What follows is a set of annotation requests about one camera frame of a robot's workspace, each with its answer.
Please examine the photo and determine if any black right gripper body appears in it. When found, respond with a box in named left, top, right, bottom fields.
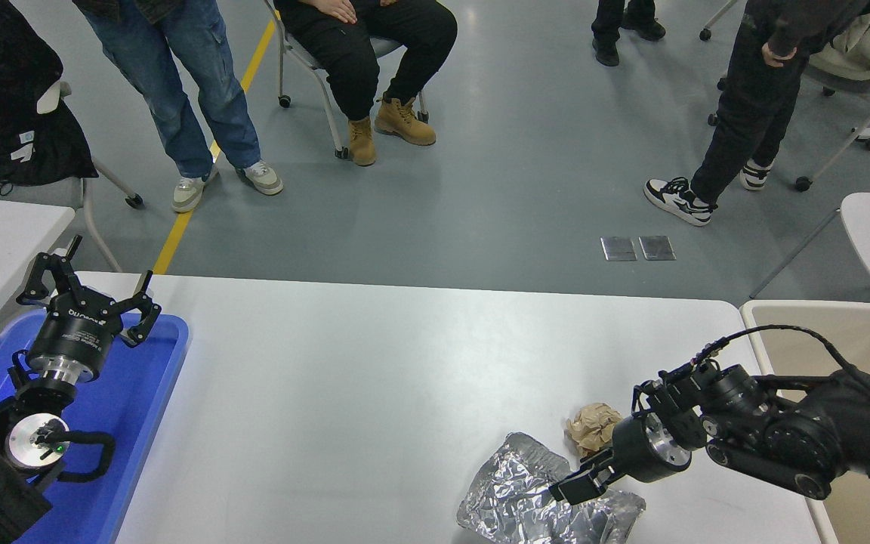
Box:
left=610, top=413, right=670, bottom=485

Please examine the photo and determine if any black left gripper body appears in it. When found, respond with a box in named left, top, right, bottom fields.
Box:
left=27, top=289, right=125, bottom=372

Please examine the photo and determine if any tan paper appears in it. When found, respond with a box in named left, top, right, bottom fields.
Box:
left=565, top=402, right=625, bottom=459

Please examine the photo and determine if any silver foil tray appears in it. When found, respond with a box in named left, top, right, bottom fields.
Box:
left=456, top=432, right=647, bottom=544

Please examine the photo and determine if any person's right hand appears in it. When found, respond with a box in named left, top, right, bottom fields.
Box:
left=313, top=0, right=359, bottom=25

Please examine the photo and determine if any person's hand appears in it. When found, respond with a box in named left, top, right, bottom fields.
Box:
left=761, top=41, right=797, bottom=70

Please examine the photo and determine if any grey chair with armrest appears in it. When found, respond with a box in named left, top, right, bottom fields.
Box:
left=0, top=79, right=143, bottom=274

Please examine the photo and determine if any black coat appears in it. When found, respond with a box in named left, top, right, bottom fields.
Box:
left=0, top=0, right=98, bottom=196

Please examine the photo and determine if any blue plastic tray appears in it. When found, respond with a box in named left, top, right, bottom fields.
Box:
left=0, top=310, right=193, bottom=544

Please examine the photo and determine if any large pale bin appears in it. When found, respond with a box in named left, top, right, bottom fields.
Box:
left=739, top=300, right=870, bottom=544

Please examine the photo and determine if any person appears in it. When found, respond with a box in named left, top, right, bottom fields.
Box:
left=273, top=0, right=458, bottom=167
left=72, top=0, right=285, bottom=214
left=591, top=0, right=667, bottom=67
left=643, top=0, right=870, bottom=227

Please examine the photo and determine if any grey chair with castors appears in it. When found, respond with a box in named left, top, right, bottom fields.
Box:
left=265, top=0, right=430, bottom=161

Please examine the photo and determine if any white chair with castors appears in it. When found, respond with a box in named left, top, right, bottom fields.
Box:
left=699, top=0, right=738, bottom=42

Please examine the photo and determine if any cream coat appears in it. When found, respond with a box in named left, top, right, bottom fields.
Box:
left=805, top=4, right=870, bottom=76

